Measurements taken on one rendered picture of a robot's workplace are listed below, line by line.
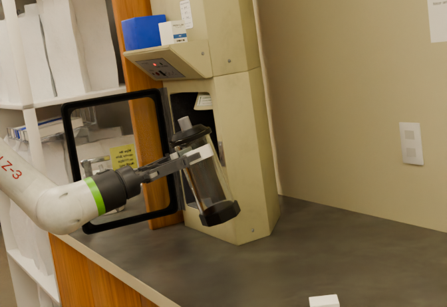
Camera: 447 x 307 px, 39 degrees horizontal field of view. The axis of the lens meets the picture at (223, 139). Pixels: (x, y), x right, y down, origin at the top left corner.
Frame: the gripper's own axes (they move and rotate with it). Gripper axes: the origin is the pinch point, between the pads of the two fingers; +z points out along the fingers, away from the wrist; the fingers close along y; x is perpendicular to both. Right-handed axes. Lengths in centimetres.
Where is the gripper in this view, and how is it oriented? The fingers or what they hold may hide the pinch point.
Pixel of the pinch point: (194, 153)
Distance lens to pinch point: 154.3
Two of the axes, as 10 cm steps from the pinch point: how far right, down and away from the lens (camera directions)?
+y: -4.1, 0.4, 9.1
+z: 8.4, -3.6, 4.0
